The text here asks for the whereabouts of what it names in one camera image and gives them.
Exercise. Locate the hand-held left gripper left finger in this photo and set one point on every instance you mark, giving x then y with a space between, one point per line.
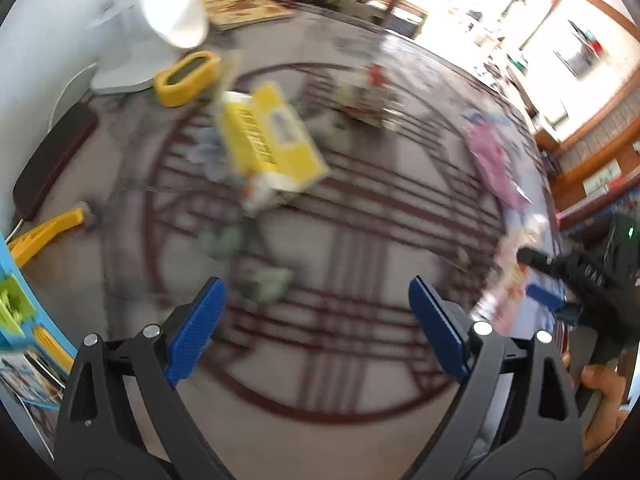
195 330

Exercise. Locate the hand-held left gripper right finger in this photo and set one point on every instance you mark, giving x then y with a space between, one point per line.
440 330

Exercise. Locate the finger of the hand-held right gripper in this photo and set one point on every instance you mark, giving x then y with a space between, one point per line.
545 264
547 297

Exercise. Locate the person's right hand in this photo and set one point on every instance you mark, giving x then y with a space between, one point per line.
612 395

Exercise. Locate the grey green wrapper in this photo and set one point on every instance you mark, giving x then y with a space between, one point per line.
222 242
267 285

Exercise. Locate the pink plastic packet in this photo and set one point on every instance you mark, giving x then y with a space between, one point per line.
492 160

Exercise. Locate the blue toy box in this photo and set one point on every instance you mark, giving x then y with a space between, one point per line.
20 320

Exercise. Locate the pale blue wrapper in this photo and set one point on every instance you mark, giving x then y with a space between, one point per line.
210 152

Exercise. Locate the yellow plastic tool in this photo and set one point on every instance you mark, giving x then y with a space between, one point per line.
45 232

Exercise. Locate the yellow white carton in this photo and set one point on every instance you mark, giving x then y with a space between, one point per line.
270 140

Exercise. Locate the dark red flat case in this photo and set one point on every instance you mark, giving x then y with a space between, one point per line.
52 160

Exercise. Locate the red and white small packet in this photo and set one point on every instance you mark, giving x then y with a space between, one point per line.
370 95

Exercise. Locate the yellow oval container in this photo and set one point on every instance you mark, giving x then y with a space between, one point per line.
185 77

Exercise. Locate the white table fan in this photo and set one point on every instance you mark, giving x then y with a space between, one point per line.
150 20

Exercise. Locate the patterned book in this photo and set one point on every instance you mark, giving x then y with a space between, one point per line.
242 7

